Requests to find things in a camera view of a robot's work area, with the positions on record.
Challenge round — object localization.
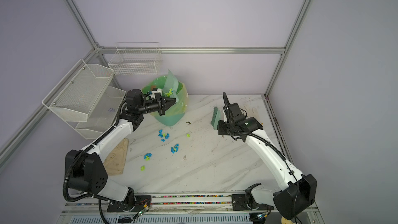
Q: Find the blue green scrap left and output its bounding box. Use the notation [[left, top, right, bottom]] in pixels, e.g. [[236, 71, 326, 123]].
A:
[[144, 153, 152, 161]]

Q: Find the white wire basket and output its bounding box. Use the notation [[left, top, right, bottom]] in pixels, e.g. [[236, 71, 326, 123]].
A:
[[108, 42, 163, 76]]

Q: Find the green plastic dustpan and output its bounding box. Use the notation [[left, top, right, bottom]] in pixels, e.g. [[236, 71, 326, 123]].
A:
[[162, 69, 182, 102]]

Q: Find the white mesh two-tier shelf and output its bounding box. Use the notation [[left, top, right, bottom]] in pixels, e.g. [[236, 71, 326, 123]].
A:
[[42, 59, 125, 140]]

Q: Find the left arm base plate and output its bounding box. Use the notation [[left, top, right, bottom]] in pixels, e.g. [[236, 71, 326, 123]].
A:
[[107, 195, 152, 213]]

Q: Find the green hand brush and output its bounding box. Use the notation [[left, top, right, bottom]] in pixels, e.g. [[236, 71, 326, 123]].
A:
[[210, 106, 221, 130]]

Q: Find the beige work glove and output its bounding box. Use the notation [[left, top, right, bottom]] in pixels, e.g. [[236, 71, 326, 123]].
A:
[[104, 138, 129, 176]]

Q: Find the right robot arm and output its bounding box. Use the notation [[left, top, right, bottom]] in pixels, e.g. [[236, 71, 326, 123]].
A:
[[217, 93, 317, 220]]

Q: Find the white glove yellow cuff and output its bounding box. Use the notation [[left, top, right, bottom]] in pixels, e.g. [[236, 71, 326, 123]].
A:
[[243, 104, 263, 126]]

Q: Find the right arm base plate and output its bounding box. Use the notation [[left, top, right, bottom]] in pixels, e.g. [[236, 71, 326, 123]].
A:
[[231, 194, 274, 211]]

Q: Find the lime green scrap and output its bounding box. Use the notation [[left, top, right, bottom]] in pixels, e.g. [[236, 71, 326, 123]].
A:
[[165, 88, 174, 97]]

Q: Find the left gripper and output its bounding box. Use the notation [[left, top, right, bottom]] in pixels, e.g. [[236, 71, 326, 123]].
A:
[[138, 93, 177, 116]]

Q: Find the blue scrap centre left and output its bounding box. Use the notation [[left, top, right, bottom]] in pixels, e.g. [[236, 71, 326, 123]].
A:
[[171, 144, 179, 153]]

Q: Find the blue green scrap cluster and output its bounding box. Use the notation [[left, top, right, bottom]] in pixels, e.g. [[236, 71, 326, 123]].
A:
[[158, 130, 170, 142]]

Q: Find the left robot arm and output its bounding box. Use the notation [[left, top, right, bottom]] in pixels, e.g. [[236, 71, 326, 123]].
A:
[[62, 89, 178, 212]]

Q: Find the green trash bin with bag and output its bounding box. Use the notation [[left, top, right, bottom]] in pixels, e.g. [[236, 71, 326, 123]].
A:
[[142, 76, 189, 127]]

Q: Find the aluminium front rail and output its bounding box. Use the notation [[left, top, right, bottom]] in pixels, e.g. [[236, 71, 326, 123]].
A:
[[60, 190, 319, 216]]

